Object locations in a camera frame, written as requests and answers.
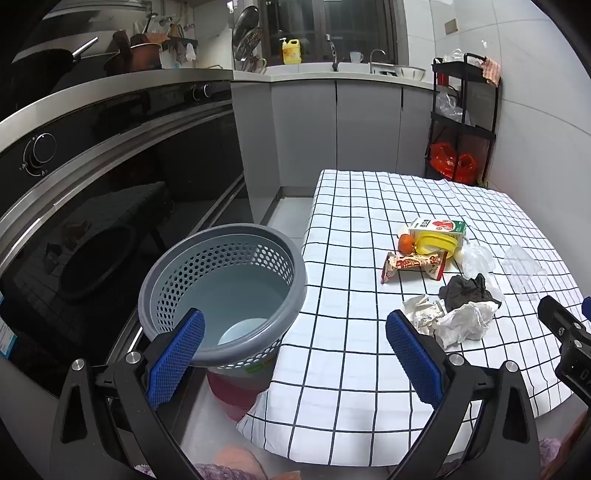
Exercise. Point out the clear plastic bag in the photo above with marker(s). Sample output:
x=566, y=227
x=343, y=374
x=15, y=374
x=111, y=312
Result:
x=450, y=108
x=478, y=261

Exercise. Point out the steel bowl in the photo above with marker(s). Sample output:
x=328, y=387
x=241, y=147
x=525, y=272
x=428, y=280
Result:
x=408, y=72

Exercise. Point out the grey perforated waste basket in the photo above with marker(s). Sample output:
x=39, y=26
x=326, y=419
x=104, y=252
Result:
x=207, y=265

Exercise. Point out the black glass built-in oven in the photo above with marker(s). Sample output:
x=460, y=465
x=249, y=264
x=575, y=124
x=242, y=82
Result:
x=138, y=175

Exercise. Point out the red and cream snack wrapper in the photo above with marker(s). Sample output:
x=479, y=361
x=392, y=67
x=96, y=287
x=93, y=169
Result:
x=415, y=263

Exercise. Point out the dark cloth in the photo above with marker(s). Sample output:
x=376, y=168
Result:
x=464, y=290

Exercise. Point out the red plastic bag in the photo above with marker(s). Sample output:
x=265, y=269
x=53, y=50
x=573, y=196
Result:
x=445, y=159

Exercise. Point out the chrome faucet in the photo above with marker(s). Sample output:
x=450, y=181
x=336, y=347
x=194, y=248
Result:
x=376, y=53

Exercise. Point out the hanging dark wok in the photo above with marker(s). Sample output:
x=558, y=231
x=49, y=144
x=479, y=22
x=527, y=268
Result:
x=244, y=25

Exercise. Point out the crumpled printed paper wrapper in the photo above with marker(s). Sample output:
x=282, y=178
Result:
x=422, y=314

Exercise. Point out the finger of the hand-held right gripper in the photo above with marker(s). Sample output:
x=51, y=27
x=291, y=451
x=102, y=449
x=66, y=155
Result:
x=558, y=318

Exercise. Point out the black frying pan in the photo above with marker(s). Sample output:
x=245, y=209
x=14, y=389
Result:
x=41, y=67

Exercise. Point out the red and white bucket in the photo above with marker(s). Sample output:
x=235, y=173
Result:
x=235, y=392

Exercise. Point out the white tissue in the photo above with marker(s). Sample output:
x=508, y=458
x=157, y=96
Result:
x=461, y=323

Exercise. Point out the clear plastic bag on cart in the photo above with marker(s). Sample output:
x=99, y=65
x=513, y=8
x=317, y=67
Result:
x=450, y=108

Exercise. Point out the white black checkered tablecloth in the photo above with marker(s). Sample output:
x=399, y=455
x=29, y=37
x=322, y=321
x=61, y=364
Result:
x=351, y=277

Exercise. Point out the grey base cabinet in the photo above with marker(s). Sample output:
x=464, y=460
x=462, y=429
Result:
x=300, y=129

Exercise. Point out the yellow detergent bottle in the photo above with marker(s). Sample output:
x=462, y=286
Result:
x=292, y=53

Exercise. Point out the black rolling cart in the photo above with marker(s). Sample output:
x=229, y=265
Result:
x=455, y=69

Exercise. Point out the clear plastic cup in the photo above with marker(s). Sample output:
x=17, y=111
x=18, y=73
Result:
x=524, y=270

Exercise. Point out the purple fuzzy clothing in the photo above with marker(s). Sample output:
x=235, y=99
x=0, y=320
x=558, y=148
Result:
x=217, y=473

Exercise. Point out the red checked cloth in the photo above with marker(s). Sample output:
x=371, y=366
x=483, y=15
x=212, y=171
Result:
x=491, y=71

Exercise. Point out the yellow plastic piece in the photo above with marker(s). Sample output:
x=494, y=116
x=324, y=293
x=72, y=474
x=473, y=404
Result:
x=434, y=240

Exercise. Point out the round oven knob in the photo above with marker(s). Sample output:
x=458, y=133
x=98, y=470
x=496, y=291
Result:
x=40, y=152

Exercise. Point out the small orange fruit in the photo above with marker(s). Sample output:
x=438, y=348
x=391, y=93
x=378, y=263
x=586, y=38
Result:
x=406, y=243

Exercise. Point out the dark window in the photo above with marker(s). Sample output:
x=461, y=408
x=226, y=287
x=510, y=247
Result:
x=323, y=23

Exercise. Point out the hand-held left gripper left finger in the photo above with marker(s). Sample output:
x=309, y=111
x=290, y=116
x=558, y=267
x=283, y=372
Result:
x=178, y=355

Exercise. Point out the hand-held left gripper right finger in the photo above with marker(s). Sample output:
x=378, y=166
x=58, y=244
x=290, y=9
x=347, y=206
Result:
x=415, y=355

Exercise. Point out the brown cooking pot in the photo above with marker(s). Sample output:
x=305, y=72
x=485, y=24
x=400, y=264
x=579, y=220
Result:
x=138, y=55

